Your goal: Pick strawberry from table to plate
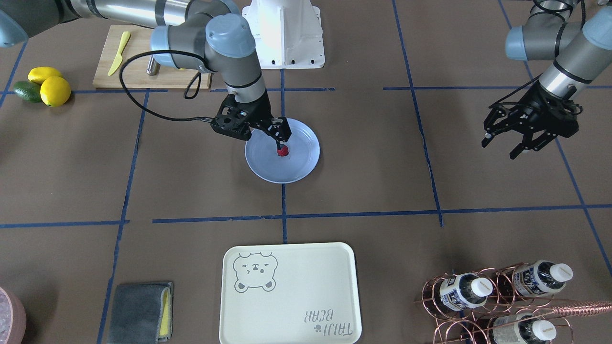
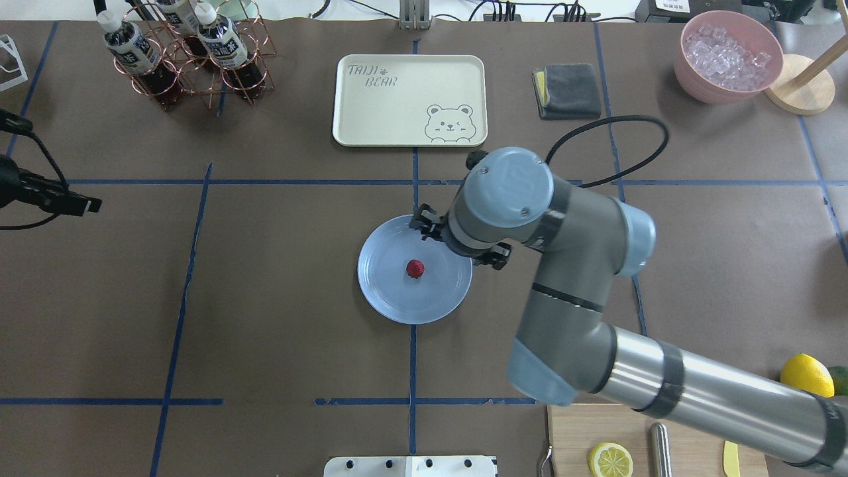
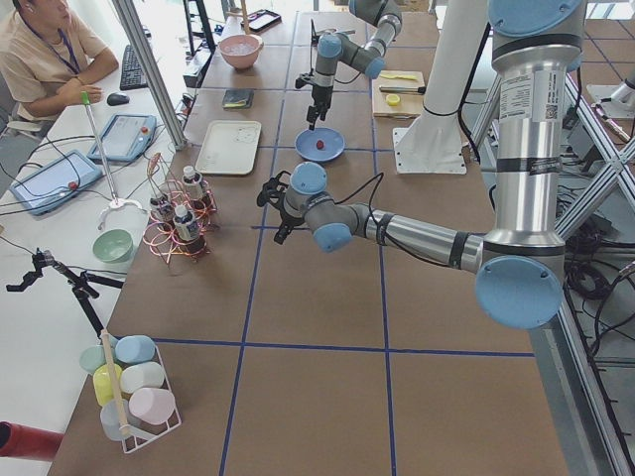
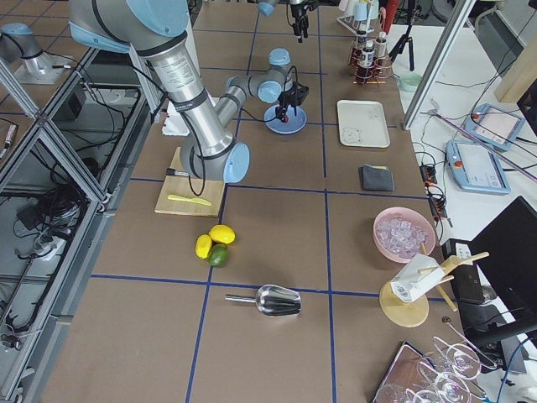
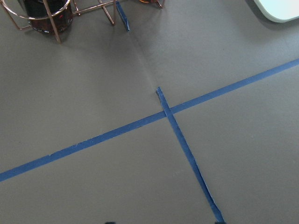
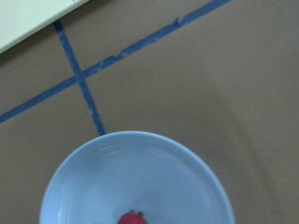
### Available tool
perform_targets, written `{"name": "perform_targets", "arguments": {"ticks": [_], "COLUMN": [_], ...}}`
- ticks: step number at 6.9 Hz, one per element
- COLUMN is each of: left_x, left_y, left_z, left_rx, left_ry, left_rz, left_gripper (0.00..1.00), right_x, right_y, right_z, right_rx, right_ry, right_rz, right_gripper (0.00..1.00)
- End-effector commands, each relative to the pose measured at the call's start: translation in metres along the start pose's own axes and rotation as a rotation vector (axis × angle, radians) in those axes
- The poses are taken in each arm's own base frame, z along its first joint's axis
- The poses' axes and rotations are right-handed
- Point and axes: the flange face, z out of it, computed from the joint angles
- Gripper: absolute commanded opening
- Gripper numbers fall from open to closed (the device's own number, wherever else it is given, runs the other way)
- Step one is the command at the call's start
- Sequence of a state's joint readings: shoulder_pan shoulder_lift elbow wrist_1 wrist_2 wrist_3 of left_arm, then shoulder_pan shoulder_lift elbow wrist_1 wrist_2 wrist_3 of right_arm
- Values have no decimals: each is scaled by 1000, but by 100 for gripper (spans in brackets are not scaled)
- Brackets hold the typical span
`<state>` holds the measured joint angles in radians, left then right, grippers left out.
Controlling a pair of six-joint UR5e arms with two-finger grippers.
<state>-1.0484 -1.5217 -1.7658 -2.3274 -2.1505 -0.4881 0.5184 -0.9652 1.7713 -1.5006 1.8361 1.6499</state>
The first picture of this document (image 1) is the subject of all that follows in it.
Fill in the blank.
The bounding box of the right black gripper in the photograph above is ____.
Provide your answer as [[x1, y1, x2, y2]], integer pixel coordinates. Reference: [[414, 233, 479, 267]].
[[211, 92, 292, 150]]

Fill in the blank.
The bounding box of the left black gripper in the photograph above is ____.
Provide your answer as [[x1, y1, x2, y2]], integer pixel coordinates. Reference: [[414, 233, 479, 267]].
[[481, 79, 581, 160]]

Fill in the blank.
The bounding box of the red strawberry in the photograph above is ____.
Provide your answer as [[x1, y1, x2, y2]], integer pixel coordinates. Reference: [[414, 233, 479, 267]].
[[277, 146, 289, 157]]

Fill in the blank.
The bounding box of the blue plate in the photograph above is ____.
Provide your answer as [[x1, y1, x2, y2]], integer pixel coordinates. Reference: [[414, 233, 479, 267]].
[[245, 119, 320, 183]]

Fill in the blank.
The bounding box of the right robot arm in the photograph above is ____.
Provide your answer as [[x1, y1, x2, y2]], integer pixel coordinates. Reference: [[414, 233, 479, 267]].
[[0, 0, 291, 155]]

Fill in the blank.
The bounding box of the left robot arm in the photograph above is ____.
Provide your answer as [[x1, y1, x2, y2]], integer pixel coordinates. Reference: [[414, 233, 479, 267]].
[[481, 0, 612, 159]]

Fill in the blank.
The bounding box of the steel rod black tip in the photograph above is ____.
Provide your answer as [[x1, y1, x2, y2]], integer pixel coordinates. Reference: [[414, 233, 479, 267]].
[[146, 55, 161, 76]]

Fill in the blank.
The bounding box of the bottle white cap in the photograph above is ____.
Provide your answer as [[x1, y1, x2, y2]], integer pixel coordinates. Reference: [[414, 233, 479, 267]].
[[489, 313, 557, 344], [433, 273, 494, 315], [511, 260, 574, 298]]

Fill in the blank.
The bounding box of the wooden cutting board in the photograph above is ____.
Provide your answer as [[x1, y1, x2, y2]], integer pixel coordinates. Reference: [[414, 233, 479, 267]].
[[93, 25, 196, 89]]

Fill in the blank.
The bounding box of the cream bear tray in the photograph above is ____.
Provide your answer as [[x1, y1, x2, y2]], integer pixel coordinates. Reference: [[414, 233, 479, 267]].
[[219, 242, 362, 344]]

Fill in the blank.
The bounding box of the yellow plastic knife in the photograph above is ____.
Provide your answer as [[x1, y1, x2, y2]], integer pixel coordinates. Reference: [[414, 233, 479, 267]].
[[107, 31, 131, 76]]

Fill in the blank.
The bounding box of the grey yellow cloth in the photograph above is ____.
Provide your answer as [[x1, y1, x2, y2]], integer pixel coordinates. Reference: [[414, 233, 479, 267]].
[[107, 281, 174, 344]]

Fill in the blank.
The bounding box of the yellow lemon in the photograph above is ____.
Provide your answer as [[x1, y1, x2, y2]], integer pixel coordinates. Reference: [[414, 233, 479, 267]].
[[40, 76, 72, 107], [28, 66, 63, 85]]

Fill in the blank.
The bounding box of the green lime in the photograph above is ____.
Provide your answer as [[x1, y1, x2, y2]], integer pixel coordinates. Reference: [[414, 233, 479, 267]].
[[13, 81, 42, 104]]

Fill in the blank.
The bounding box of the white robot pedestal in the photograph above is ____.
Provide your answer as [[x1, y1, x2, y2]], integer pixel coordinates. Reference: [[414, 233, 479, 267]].
[[242, 0, 326, 70]]

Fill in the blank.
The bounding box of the copper wire bottle rack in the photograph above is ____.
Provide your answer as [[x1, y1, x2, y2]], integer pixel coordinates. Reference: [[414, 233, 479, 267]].
[[415, 263, 611, 344]]

